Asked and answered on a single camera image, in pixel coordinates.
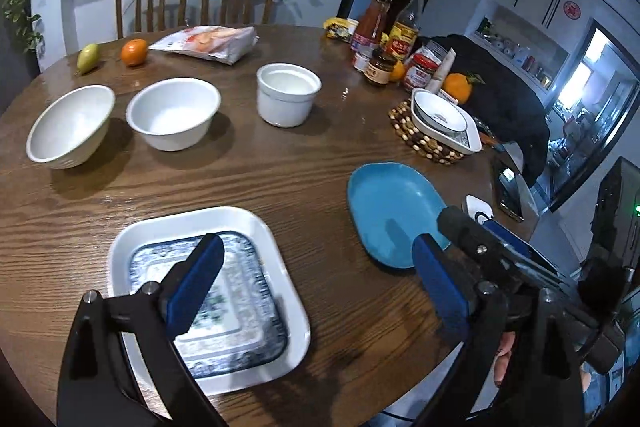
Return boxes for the brown sauce jar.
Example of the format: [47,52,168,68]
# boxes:
[363,48,397,86]

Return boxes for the left corner green plant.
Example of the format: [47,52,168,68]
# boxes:
[1,0,43,53]

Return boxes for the small patterned white bowl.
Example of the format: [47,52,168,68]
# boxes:
[412,90,468,135]

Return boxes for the right hand painted nails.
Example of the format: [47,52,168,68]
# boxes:
[493,329,592,394]

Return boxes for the black cloth bag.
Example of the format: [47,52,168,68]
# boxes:
[432,34,550,186]

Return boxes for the wooden bead trivet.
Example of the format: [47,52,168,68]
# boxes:
[387,100,464,166]

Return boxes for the swiss roll snack bag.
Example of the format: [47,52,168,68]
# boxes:
[149,26,259,65]

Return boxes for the black smartphone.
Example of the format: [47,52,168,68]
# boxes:
[491,158,524,222]

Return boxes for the blue patterned rectangular plate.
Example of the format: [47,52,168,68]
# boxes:
[107,207,310,397]

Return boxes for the medium white bowl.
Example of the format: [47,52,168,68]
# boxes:
[126,78,221,153]

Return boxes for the yellow cap vinegar bottle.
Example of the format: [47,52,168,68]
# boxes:
[386,0,426,62]

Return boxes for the large white bowl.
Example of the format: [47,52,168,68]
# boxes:
[26,84,115,170]

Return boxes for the yellow snack packet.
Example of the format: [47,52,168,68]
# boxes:
[323,17,359,42]

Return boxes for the red label chili jar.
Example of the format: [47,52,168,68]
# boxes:
[402,53,439,92]

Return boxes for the orange mandarin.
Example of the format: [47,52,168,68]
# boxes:
[120,38,149,67]

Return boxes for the red sauce bottle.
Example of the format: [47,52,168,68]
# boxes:
[350,0,390,72]

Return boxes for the orange fruit with leaf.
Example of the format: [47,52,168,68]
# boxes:
[442,72,485,104]

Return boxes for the white ramekin cup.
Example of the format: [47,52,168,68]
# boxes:
[256,63,322,129]

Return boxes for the green pear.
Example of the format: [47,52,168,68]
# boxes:
[76,43,100,75]

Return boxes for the blue oval plate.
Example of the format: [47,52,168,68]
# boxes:
[347,162,450,270]

